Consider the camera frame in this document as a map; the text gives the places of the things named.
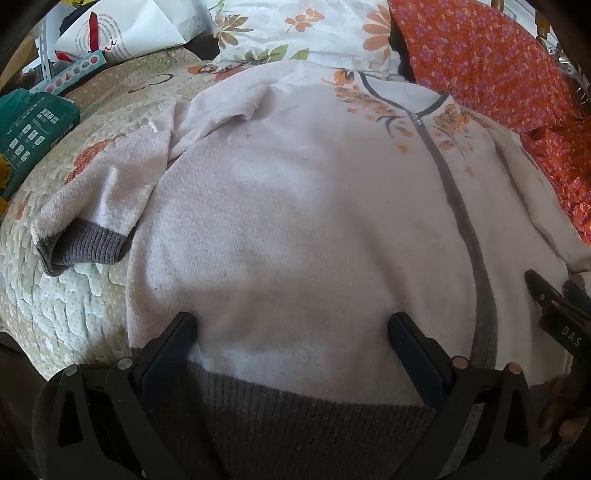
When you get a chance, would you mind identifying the grey perforated metal strip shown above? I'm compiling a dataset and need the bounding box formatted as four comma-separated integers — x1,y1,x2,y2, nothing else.
37,23,52,79

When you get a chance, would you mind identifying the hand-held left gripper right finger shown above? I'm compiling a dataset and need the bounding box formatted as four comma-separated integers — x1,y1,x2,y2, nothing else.
388,311,543,480

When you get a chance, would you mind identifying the quilted beige bedspread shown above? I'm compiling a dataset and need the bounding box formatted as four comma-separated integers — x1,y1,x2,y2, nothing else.
0,46,259,384

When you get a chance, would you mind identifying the white floral pillow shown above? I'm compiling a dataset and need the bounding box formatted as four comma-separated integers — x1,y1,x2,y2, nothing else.
215,0,407,77

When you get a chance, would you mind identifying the shiny plastic wrap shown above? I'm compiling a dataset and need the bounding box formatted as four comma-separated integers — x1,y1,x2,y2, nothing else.
549,41,591,116

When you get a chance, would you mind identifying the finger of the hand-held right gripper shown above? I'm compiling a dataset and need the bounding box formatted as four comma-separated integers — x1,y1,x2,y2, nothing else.
525,270,563,317
562,281,591,319

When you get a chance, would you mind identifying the person's right hand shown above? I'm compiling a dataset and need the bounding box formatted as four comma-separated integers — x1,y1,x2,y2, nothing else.
542,371,585,446

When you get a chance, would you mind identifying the orange floral cloth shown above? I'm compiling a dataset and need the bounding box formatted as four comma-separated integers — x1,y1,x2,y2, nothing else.
388,0,591,245

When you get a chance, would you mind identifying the white printed paper bag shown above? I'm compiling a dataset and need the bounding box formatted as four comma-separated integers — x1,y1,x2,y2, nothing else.
55,0,204,65

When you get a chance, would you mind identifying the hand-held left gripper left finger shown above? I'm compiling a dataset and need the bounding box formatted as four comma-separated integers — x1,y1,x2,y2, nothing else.
31,311,232,480

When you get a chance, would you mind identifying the green cardboard box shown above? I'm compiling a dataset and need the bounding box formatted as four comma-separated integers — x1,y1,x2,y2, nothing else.
0,90,81,195

